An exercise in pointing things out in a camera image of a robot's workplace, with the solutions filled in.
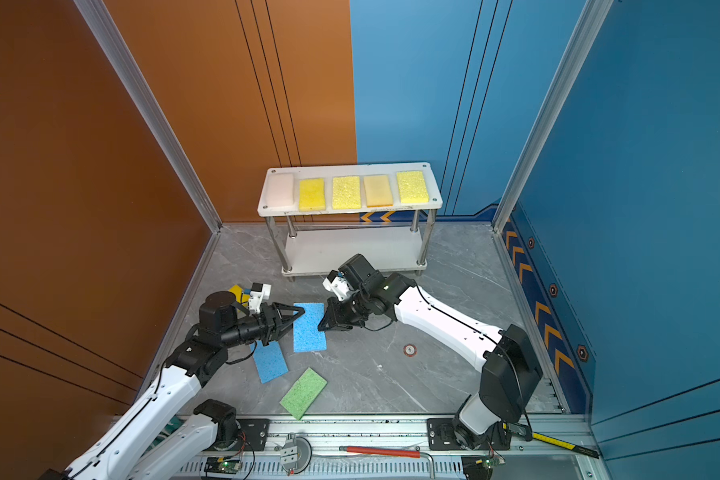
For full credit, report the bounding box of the white foam sponge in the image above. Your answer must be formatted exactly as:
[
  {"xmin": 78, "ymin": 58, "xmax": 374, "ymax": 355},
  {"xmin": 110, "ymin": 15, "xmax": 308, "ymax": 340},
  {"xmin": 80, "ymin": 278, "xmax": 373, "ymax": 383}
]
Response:
[{"xmin": 265, "ymin": 173, "xmax": 295, "ymax": 209}]

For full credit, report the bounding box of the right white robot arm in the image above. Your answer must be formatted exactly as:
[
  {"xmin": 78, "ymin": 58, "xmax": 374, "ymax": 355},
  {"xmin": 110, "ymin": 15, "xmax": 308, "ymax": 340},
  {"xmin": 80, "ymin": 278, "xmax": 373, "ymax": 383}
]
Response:
[{"xmin": 318, "ymin": 254, "xmax": 544, "ymax": 450}]

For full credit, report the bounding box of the yellow cellulose sponge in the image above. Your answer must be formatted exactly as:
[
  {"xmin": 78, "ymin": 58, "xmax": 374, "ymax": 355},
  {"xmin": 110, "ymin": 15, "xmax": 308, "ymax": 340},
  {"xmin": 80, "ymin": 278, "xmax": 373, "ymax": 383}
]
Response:
[
  {"xmin": 332, "ymin": 176, "xmax": 362, "ymax": 210},
  {"xmin": 396, "ymin": 171, "xmax": 429, "ymax": 205}
]

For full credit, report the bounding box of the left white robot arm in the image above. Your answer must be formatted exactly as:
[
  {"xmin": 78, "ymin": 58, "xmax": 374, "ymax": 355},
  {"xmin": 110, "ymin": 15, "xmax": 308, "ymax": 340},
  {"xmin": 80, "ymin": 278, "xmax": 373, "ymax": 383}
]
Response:
[{"xmin": 42, "ymin": 285, "xmax": 305, "ymax": 479}]

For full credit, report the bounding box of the bright yellow foam sponge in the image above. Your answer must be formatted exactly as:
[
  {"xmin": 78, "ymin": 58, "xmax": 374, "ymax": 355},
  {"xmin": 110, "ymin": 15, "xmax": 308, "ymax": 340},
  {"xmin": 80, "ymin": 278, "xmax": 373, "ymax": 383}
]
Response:
[{"xmin": 228, "ymin": 285, "xmax": 249, "ymax": 305}]

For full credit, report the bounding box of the round grey socket plate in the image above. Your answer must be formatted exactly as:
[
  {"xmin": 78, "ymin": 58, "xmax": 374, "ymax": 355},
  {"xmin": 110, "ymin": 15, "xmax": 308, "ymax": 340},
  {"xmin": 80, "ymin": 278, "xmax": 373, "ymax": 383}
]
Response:
[{"xmin": 279, "ymin": 433, "xmax": 313, "ymax": 476}]

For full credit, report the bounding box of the aluminium corner post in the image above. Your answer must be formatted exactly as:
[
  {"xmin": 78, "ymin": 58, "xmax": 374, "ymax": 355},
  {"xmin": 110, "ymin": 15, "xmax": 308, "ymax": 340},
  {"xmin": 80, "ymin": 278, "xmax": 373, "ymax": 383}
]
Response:
[
  {"xmin": 74, "ymin": 0, "xmax": 223, "ymax": 233},
  {"xmin": 492, "ymin": 0, "xmax": 613, "ymax": 234}
]

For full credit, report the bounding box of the white two-tier metal shelf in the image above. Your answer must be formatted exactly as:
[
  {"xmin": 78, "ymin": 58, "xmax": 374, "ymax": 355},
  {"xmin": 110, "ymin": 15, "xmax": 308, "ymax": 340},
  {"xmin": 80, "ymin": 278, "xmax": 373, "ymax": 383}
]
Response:
[{"xmin": 257, "ymin": 161, "xmax": 443, "ymax": 278}]

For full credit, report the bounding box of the yellow foam sponge front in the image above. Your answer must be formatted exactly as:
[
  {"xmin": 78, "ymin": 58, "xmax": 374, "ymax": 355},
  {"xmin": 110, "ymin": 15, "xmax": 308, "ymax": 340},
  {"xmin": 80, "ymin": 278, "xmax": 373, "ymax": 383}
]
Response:
[{"xmin": 298, "ymin": 178, "xmax": 326, "ymax": 212}]

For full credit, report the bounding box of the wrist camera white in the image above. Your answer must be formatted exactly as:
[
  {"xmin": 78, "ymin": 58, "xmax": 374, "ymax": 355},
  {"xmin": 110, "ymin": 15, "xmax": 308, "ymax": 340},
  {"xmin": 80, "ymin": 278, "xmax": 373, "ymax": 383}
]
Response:
[
  {"xmin": 242, "ymin": 283, "xmax": 271, "ymax": 314},
  {"xmin": 322, "ymin": 270, "xmax": 353, "ymax": 301}
]

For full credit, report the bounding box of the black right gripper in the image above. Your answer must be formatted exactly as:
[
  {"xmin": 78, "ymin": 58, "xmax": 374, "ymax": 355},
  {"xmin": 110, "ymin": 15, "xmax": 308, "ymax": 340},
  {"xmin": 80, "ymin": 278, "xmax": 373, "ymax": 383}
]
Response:
[{"xmin": 315, "ymin": 290, "xmax": 373, "ymax": 331}]

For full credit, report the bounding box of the green circuit board left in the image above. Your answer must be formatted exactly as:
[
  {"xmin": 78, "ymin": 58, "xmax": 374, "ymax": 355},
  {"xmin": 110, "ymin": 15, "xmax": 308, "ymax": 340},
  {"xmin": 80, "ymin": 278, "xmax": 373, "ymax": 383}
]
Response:
[{"xmin": 203, "ymin": 457, "xmax": 242, "ymax": 477}]

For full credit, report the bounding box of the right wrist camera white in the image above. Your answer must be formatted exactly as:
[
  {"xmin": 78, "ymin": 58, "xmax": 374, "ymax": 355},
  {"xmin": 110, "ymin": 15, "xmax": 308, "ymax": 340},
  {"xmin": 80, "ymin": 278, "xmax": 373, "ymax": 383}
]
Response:
[{"xmin": 322, "ymin": 270, "xmax": 353, "ymax": 301}]

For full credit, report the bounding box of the yellow black tape measure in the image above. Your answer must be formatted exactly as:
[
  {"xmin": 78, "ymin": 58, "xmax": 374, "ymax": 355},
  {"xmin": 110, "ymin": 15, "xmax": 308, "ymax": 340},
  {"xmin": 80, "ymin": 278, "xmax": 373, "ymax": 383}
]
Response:
[{"xmin": 502, "ymin": 423, "xmax": 600, "ymax": 459}]

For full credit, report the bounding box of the circuit board right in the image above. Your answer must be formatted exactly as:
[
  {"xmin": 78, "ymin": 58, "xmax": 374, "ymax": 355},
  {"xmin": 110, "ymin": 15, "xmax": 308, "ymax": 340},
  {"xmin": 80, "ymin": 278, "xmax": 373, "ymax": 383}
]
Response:
[{"xmin": 475, "ymin": 451, "xmax": 506, "ymax": 471}]

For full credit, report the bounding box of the small red ring marker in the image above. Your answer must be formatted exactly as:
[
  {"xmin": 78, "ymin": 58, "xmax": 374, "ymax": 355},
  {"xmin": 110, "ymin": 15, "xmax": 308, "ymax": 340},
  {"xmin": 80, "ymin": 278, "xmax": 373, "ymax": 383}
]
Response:
[{"xmin": 403, "ymin": 344, "xmax": 417, "ymax": 357}]

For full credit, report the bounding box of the orange-yellow thick sponge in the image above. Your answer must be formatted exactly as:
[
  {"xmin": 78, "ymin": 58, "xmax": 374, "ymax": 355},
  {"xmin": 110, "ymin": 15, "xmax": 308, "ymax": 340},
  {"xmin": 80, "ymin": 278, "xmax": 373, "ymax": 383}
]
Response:
[{"xmin": 363, "ymin": 175, "xmax": 394, "ymax": 208}]

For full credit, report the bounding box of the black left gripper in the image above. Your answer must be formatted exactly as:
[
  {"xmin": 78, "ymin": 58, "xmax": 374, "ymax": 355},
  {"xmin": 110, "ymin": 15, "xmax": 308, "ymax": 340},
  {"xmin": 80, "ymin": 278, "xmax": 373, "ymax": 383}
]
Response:
[{"xmin": 221, "ymin": 302, "xmax": 305, "ymax": 352}]

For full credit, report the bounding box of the green cellulose sponge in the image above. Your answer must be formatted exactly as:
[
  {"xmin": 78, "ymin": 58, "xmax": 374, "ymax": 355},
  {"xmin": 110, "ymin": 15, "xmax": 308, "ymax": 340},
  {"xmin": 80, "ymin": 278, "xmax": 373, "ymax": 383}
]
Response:
[{"xmin": 280, "ymin": 368, "xmax": 327, "ymax": 420}]

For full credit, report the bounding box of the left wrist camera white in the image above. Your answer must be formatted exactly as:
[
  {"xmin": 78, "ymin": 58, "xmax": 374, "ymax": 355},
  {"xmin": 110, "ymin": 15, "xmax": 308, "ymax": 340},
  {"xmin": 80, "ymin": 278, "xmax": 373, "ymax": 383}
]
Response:
[{"xmin": 242, "ymin": 283, "xmax": 271, "ymax": 314}]

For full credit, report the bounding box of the aluminium left corner post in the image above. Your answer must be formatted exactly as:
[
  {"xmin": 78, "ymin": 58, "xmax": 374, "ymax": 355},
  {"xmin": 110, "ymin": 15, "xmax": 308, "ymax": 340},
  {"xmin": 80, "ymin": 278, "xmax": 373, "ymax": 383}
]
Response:
[{"xmin": 74, "ymin": 0, "xmax": 223, "ymax": 233}]

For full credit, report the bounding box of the red handled tool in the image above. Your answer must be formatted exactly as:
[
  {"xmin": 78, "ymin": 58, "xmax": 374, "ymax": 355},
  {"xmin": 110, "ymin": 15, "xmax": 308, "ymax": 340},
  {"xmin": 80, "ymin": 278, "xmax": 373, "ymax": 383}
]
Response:
[{"xmin": 339, "ymin": 446, "xmax": 436, "ymax": 479}]

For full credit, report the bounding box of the aluminium right corner post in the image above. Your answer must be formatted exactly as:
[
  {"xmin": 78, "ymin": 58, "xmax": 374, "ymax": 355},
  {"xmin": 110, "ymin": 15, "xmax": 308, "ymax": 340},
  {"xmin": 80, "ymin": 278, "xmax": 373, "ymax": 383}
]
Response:
[{"xmin": 492, "ymin": 0, "xmax": 613, "ymax": 234}]

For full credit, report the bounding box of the aluminium front rail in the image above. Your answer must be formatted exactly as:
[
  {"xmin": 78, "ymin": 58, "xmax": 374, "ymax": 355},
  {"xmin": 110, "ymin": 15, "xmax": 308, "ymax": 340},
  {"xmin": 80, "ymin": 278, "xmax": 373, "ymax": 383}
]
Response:
[{"xmin": 155, "ymin": 412, "xmax": 607, "ymax": 480}]

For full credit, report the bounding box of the blue cellulose sponge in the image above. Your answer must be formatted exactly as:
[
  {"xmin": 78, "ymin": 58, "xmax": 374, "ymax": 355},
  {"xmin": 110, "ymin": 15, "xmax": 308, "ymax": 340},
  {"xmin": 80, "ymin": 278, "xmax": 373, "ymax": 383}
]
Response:
[
  {"xmin": 253, "ymin": 341, "xmax": 288, "ymax": 384},
  {"xmin": 293, "ymin": 303, "xmax": 327, "ymax": 353}
]

